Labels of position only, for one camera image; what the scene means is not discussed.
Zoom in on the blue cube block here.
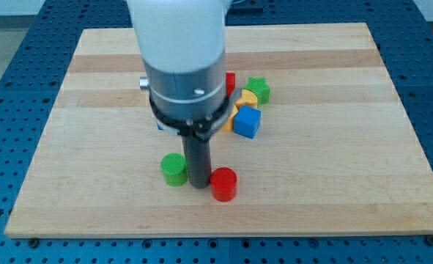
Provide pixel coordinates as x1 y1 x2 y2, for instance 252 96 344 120
234 106 262 139

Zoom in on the wooden board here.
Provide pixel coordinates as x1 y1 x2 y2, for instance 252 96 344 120
5 23 433 238

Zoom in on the red cylinder block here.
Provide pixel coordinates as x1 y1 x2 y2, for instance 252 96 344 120
210 167 237 202

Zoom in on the yellow heart block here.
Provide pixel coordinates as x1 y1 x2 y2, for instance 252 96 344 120
235 89 258 109

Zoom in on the yellow block under arm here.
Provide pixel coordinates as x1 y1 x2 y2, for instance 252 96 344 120
221 106 238 132

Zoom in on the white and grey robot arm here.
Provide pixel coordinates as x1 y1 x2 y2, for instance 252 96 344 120
127 0 235 142

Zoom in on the green cylinder block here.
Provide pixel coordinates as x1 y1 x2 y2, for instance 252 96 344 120
160 153 188 187

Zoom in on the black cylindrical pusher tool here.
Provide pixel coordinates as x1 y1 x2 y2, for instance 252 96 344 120
182 136 212 188

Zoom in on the green star block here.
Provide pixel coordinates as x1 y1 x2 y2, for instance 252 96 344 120
245 77 271 104

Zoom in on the red block behind arm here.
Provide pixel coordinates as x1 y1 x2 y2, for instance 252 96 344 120
226 72 236 97

